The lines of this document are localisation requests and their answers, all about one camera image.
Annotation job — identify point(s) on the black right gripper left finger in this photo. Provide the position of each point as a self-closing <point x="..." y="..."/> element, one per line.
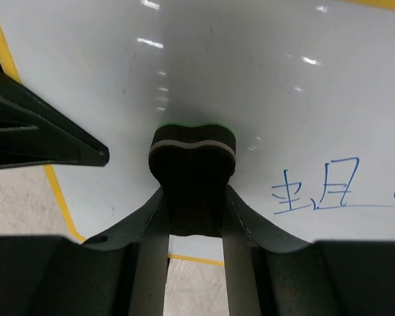
<point x="120" y="271"/>

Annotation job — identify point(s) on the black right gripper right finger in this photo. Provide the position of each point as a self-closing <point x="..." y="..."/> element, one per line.
<point x="271" y="272"/>

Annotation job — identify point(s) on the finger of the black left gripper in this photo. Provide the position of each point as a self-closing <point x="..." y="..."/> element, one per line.
<point x="25" y="146"/>
<point x="20" y="107"/>

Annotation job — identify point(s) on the black felt whiteboard eraser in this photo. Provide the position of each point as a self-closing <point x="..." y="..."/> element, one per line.
<point x="193" y="165"/>

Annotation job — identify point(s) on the yellow framed whiteboard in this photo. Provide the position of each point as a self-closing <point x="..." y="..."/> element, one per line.
<point x="306" y="87"/>

